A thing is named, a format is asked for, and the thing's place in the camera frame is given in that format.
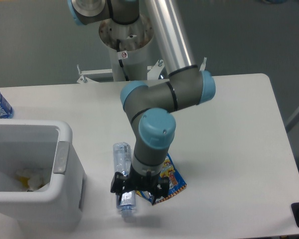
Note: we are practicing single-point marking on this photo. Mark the blue snack wrapper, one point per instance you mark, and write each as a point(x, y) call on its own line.
point(176, 182)

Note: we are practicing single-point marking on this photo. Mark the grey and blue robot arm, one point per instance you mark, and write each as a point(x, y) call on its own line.
point(149, 109)

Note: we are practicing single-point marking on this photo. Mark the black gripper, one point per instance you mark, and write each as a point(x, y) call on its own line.
point(134, 181)

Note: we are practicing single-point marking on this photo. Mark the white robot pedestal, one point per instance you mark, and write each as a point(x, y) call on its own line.
point(128, 47)

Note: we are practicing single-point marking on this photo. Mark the crushed clear plastic bottle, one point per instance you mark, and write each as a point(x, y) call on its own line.
point(122, 161)

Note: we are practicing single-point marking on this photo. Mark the white trash can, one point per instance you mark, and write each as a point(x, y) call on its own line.
point(40, 144)

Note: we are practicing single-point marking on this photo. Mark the white pedestal foot bracket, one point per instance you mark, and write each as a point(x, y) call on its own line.
point(89, 76)

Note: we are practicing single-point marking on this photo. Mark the yellow white trash in bin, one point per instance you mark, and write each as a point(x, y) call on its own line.
point(33, 179)

